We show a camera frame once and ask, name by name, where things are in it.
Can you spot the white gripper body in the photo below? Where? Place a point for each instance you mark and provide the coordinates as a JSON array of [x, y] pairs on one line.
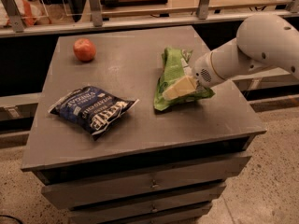
[[203, 69]]

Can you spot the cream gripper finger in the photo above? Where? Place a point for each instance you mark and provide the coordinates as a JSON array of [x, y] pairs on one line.
[[181, 87]]

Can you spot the green rice chip bag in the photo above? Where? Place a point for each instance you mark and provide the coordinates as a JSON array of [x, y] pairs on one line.
[[176, 66]]

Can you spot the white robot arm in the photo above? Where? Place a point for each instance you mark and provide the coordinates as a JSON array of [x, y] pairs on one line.
[[262, 42]]

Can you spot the blue kettle chip bag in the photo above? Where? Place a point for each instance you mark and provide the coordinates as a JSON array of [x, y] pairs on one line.
[[91, 108]]

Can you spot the orange white plastic bag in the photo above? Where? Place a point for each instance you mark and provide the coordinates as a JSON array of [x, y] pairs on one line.
[[29, 13]]

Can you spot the grey drawer cabinet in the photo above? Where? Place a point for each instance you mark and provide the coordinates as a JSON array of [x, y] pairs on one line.
[[150, 167]]

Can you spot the red apple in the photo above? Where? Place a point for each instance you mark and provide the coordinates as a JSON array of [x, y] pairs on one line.
[[84, 49]]

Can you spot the grey metal railing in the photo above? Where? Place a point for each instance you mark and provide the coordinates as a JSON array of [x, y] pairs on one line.
[[95, 17]]

